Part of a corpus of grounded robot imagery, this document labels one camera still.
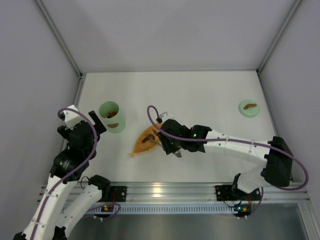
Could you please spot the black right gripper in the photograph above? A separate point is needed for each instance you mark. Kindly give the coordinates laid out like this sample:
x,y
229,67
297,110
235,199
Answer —
x,y
165,139

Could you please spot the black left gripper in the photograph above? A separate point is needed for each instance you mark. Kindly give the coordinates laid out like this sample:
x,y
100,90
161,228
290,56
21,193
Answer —
x,y
83,127

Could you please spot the green cylindrical container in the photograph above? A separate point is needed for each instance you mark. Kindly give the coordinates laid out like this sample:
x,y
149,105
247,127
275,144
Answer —
x,y
113,117

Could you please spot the orange carrot food piece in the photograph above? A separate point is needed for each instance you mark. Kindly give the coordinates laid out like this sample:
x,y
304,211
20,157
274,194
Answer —
x,y
111,114

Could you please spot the green container lid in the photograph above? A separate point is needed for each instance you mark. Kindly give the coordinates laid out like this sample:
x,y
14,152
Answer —
x,y
249,108

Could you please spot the metal tongs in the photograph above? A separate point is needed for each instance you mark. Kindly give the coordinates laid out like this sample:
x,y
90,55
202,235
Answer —
x,y
177,153

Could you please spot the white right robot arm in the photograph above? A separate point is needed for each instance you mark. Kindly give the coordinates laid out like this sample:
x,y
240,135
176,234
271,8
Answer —
x,y
271,159

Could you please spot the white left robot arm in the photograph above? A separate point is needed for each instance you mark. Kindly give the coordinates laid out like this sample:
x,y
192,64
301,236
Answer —
x,y
52,220

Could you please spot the woven fish-shaped basket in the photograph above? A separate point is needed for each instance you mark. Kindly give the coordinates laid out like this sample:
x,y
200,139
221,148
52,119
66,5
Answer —
x,y
141,148

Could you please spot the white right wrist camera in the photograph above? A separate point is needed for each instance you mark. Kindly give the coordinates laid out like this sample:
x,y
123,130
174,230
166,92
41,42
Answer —
x,y
166,116

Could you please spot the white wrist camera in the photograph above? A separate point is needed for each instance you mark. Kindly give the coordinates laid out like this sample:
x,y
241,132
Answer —
x,y
166,116
70,118

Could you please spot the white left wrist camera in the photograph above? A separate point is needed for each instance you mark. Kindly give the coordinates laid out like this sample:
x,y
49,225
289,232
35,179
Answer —
x,y
70,118

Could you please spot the aluminium mounting rail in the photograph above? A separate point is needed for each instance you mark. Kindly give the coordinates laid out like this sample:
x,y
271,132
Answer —
x,y
196,192

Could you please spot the black left base bracket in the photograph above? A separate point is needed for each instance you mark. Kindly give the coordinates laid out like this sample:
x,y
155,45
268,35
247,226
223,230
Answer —
x,y
118,194

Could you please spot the black base bracket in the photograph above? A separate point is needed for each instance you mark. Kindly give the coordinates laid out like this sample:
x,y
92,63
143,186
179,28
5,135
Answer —
x,y
224,193
118,194

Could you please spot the black right base bracket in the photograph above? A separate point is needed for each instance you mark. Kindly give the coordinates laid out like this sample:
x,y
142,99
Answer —
x,y
224,193

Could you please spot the slotted cable duct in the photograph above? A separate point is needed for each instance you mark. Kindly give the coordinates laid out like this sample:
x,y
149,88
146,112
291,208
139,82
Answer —
x,y
152,209

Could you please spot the left aluminium frame post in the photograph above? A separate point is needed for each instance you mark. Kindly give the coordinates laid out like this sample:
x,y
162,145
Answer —
x,y
39,4

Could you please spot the aluminium frame post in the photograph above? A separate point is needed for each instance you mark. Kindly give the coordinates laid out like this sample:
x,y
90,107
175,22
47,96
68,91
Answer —
x,y
39,4
279,34

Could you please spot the right aluminium frame post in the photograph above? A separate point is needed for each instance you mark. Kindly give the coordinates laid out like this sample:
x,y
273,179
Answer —
x,y
279,34

